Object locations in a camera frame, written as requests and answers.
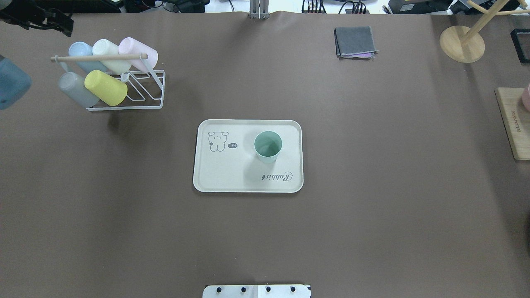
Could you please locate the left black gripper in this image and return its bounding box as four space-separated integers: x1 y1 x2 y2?
0 9 74 36

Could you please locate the cream rabbit tray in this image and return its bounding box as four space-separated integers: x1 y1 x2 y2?
193 119 304 194

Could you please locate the green cup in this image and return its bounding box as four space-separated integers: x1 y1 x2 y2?
253 131 283 163

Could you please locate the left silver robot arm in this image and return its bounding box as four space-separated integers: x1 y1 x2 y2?
0 0 74 110

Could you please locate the light blue cup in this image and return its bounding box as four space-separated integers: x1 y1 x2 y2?
68 41 107 74

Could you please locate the cream white cup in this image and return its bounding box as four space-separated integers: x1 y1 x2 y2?
92 39 131 75

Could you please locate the grey cup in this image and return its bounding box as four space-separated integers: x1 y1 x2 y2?
58 72 100 109

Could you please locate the pink cup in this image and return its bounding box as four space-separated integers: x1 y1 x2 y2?
118 36 159 73

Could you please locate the yellow cup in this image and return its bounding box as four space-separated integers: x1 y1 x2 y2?
84 70 128 107

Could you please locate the folded grey cloth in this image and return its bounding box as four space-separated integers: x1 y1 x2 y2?
334 26 378 59

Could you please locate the wooden mug tree stand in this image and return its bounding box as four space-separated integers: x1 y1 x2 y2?
439 0 530 63

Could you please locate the wooden cutting board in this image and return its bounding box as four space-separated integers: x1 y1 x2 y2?
495 87 530 161

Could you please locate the white wire cup rack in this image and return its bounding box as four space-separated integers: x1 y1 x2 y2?
51 53 166 111

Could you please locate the aluminium frame post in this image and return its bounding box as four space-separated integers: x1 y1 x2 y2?
248 0 270 19

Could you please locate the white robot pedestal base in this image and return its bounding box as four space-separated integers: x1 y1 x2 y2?
202 284 312 298

